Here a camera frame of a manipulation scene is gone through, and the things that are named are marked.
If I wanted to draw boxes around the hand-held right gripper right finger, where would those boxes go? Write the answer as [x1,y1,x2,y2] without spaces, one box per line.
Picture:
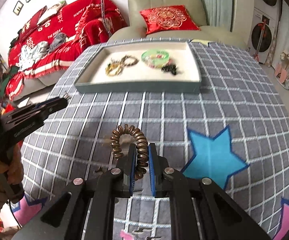
[148,143,270,240]

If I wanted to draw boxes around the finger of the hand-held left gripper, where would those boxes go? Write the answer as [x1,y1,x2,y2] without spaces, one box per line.
[40,99,69,121]
[32,96,66,109]

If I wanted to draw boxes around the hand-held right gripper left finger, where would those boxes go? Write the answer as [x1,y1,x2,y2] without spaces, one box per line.
[41,143,137,240]

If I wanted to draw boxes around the brown spiral hair tie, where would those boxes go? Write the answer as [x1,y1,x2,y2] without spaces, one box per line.
[109,124,149,181]

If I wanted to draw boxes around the yellow hair tie gold charm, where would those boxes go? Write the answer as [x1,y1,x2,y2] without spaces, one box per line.
[105,62,124,77]

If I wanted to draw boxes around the grey shallow tray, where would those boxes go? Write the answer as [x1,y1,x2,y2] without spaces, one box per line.
[74,41,202,94]

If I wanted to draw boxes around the brown braided bracelet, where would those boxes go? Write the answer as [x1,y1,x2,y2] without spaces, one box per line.
[120,55,139,68]

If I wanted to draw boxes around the black hair clip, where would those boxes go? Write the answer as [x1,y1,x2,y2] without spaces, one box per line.
[161,64,179,76]

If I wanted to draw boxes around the colourful bead bracelet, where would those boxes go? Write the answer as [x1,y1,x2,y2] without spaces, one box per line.
[147,57,171,69]

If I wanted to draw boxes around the green translucent bangle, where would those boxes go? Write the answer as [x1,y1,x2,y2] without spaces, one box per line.
[141,49,170,65]

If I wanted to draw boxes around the person's left hand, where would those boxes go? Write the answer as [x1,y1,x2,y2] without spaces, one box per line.
[0,152,23,201]

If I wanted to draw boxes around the grey sofa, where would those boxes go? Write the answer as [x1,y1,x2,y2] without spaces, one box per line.
[21,62,73,96]

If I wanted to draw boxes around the green cloth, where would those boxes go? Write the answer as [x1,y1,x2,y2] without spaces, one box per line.
[0,66,19,98]

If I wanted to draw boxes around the light blue white clothes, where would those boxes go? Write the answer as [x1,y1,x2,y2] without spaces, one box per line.
[18,42,50,70]

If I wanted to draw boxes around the grey checked tablecloth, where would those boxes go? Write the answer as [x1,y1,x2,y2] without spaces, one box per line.
[11,40,289,240]

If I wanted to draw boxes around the grey garment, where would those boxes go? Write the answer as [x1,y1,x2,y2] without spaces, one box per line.
[48,33,68,53]

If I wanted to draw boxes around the blue paper star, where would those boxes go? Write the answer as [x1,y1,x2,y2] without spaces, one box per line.
[183,126,250,191]

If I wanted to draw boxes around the large red cushion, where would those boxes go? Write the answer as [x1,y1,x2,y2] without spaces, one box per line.
[19,5,48,42]

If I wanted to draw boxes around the pink paper star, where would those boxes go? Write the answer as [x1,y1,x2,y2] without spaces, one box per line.
[271,197,289,240]
[10,194,48,228]

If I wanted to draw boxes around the red fringed cushion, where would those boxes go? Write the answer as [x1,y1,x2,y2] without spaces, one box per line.
[75,6,103,43]

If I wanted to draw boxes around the sofa with red cover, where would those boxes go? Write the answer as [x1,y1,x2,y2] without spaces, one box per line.
[5,0,129,101]

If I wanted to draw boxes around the white patterned cushion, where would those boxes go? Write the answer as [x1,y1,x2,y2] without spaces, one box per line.
[38,0,66,25]

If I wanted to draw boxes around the gooseneck phone stand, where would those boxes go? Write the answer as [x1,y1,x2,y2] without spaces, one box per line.
[99,0,113,37]

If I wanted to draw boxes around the pale yellow paper star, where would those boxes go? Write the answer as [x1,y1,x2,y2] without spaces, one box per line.
[191,38,210,47]

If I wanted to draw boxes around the red embroidered cushion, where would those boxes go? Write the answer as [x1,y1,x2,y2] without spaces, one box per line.
[139,4,201,36]

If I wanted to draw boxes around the pink slippers on rack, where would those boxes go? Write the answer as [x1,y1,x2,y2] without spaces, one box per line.
[274,47,289,86]

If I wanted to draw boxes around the white washing machine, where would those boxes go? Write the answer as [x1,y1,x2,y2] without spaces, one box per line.
[248,7,280,63]

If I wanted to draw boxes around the pale blue curtain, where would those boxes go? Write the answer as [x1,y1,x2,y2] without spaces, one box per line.
[189,0,235,32]

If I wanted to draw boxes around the black cable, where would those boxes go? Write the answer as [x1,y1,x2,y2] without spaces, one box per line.
[8,200,23,229]

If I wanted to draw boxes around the small black picture frame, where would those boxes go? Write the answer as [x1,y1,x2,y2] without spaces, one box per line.
[13,0,24,16]

